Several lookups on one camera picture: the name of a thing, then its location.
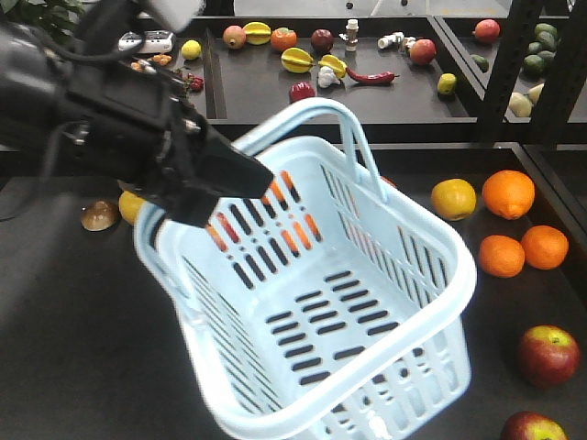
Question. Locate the yellow apple back front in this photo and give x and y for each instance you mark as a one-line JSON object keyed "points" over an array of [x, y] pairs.
{"points": [[129, 205]]}

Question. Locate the red apple middle right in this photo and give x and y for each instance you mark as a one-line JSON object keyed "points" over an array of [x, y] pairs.
{"points": [[547, 356]]}

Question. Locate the red apple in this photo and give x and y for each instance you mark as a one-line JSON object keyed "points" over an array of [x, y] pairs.
{"points": [[547, 356], [531, 426]]}

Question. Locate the small orange right front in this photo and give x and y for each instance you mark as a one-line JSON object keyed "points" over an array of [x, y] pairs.
{"points": [[545, 247]]}

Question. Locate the small orange right middle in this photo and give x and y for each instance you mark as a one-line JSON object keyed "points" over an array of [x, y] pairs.
{"points": [[501, 256]]}

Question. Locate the brown shell mushroom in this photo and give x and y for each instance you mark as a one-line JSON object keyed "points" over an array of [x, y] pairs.
{"points": [[99, 216]]}

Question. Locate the white garlic bulb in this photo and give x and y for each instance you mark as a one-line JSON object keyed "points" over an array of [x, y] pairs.
{"points": [[327, 77]]}

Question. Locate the red bell pepper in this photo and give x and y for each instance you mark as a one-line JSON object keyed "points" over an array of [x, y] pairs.
{"points": [[300, 91]]}

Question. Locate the red apple front right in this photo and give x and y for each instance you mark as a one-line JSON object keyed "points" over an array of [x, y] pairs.
{"points": [[531, 426]]}

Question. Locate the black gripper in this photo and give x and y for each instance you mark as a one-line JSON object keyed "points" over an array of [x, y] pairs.
{"points": [[139, 127]]}

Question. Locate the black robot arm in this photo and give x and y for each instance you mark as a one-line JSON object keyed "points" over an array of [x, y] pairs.
{"points": [[34, 69]]}

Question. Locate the yellow pear apple right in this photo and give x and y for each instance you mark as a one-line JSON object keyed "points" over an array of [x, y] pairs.
{"points": [[453, 199]]}

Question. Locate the black upper display shelf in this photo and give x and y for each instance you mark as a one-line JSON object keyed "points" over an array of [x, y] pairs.
{"points": [[405, 81]]}

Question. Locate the potted green plant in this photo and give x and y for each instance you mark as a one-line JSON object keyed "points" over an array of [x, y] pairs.
{"points": [[57, 18]]}

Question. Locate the yellow starfruit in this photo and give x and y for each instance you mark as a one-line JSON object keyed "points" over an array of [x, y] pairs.
{"points": [[296, 60]]}

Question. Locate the red chili pepper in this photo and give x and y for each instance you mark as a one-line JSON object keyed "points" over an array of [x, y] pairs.
{"points": [[382, 78]]}

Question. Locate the small orange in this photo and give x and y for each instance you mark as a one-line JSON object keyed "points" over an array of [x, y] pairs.
{"points": [[501, 256], [545, 247]]}

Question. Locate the light blue plastic basket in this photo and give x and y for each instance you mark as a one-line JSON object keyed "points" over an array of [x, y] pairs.
{"points": [[327, 309]]}

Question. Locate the orange near right edge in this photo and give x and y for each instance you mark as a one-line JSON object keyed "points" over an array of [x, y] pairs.
{"points": [[509, 194]]}

